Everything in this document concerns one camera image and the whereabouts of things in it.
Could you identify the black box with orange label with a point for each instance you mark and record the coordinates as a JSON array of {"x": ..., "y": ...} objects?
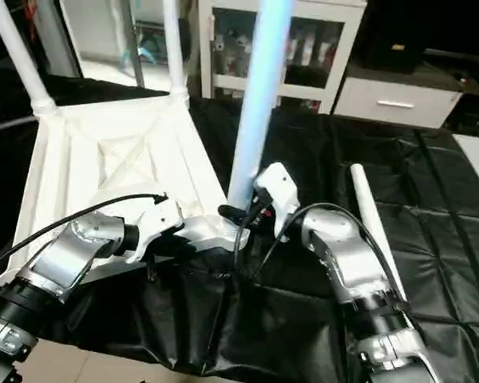
[{"x": 391, "y": 52}]

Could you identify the light blue plastic stand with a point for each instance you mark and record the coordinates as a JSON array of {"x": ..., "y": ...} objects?
[{"x": 147, "y": 50}]

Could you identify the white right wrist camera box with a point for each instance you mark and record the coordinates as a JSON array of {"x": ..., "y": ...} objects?
[{"x": 279, "y": 191}]

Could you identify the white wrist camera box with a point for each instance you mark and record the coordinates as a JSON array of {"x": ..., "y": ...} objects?
[
  {"x": 159, "y": 219},
  {"x": 279, "y": 191}
]

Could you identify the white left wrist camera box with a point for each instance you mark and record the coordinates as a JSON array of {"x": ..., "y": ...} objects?
[{"x": 159, "y": 219}]

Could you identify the white glass-door cabinet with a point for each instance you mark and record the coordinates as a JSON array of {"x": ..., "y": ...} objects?
[{"x": 223, "y": 52}]

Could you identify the black TV stand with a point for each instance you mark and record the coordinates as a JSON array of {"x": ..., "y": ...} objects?
[{"x": 463, "y": 68}]

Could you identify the black mat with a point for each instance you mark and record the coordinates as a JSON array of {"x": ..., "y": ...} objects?
[{"x": 423, "y": 179}]

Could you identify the white drawer unit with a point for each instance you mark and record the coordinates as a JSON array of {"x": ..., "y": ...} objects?
[{"x": 395, "y": 101}]

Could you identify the white plastic table top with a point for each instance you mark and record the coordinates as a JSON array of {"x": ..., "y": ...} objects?
[{"x": 84, "y": 159}]

